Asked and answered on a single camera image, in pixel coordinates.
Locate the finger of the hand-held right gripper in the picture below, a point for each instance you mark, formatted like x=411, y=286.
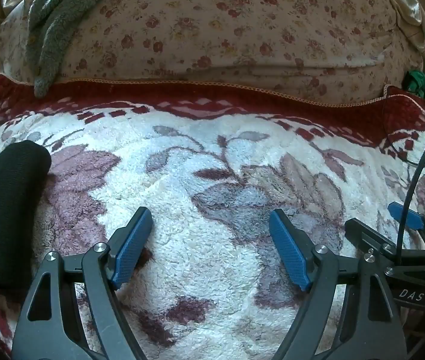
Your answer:
x=403, y=214
x=366, y=234

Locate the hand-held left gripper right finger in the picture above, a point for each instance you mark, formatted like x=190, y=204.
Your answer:
x=289, y=255

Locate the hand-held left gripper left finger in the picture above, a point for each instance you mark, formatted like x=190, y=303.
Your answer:
x=133, y=249

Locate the black pants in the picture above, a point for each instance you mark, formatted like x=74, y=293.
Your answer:
x=4, y=210

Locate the white floral fleece blanket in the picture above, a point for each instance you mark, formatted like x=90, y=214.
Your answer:
x=212, y=202

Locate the green plastic object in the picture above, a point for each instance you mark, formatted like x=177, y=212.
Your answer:
x=417, y=81

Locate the beige crumpled cloth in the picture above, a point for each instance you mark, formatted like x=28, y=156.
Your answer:
x=411, y=11

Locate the floral pillow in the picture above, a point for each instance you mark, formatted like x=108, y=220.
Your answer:
x=220, y=33

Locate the grey-green fuzzy towel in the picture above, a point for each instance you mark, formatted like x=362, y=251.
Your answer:
x=53, y=26

